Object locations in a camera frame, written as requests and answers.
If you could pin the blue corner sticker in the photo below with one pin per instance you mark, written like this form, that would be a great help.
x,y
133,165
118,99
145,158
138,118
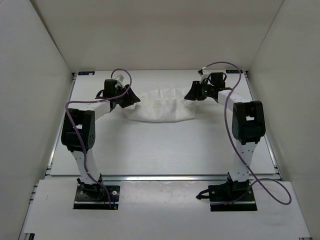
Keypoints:
x,y
86,73
228,71

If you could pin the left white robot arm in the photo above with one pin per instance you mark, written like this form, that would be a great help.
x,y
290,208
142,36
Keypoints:
x,y
79,132

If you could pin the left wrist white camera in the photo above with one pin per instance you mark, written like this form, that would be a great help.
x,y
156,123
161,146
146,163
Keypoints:
x,y
120,78

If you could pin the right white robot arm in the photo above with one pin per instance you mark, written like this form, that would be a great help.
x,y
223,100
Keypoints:
x,y
247,127

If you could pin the wrist white camera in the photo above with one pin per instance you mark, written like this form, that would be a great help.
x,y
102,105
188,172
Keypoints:
x,y
204,74
120,78

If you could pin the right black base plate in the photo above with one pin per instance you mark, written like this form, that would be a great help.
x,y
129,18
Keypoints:
x,y
225,197

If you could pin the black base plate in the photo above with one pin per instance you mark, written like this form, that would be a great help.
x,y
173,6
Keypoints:
x,y
225,197
84,201

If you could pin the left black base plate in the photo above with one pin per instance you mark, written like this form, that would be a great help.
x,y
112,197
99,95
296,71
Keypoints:
x,y
84,201

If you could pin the white pleated skirt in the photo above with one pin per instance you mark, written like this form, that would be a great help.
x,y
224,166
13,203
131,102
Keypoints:
x,y
162,106

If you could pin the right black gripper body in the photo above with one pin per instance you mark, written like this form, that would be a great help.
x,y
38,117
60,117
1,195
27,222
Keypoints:
x,y
207,89

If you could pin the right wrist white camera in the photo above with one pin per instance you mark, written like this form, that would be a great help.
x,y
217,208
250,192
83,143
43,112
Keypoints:
x,y
204,74

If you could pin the aluminium front rail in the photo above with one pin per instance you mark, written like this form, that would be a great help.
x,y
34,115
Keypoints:
x,y
165,178

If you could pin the right blue corner sticker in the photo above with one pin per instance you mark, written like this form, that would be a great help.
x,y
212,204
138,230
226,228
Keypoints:
x,y
228,71

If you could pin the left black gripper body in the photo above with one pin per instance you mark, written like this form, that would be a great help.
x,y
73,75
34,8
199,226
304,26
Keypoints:
x,y
120,91

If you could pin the left blue corner sticker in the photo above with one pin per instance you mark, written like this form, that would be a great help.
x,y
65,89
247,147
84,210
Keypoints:
x,y
86,73

